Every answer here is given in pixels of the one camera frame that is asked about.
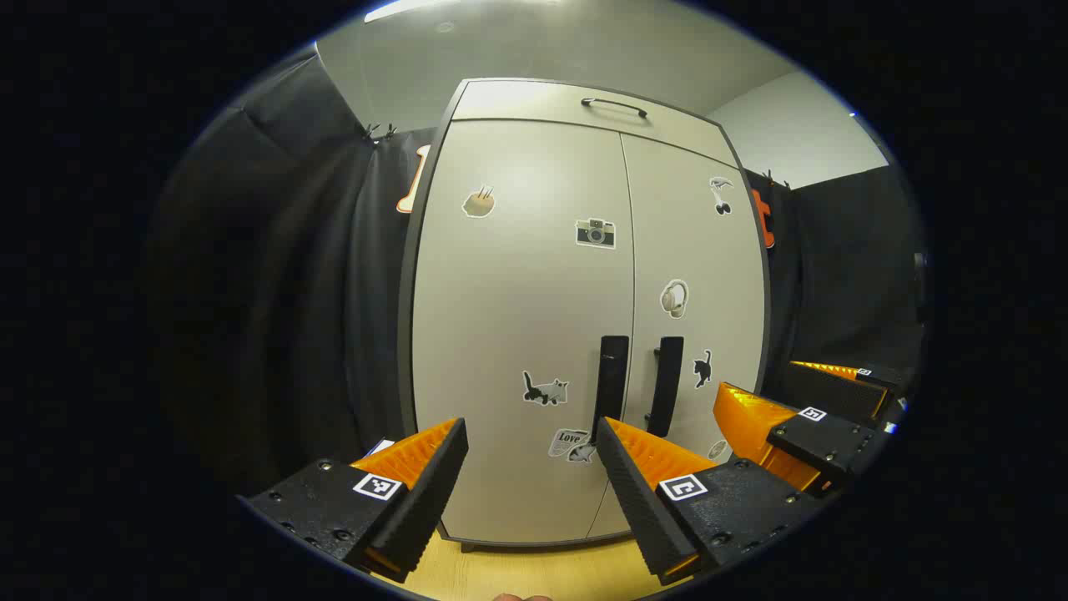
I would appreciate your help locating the headphone sticker cabinet door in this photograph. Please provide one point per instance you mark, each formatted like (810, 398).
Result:
(701, 250)

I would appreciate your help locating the camera sticker cabinet door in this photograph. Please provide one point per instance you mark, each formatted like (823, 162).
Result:
(501, 334)

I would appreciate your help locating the black backdrop cloth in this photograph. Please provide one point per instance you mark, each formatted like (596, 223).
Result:
(275, 292)
(843, 275)

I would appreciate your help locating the ceiling light panel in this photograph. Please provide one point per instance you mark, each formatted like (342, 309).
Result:
(400, 8)

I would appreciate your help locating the white double-door shoe cabinet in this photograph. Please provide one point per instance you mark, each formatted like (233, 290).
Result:
(407, 334)

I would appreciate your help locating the white cabinet drawer front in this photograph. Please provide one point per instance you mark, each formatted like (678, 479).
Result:
(534, 104)

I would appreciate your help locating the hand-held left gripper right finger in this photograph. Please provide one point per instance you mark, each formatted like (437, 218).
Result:
(638, 492)

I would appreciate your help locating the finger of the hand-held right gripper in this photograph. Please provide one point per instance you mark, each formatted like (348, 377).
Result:
(834, 391)
(813, 442)

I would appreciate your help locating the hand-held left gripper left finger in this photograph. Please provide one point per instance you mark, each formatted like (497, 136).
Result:
(425, 492)

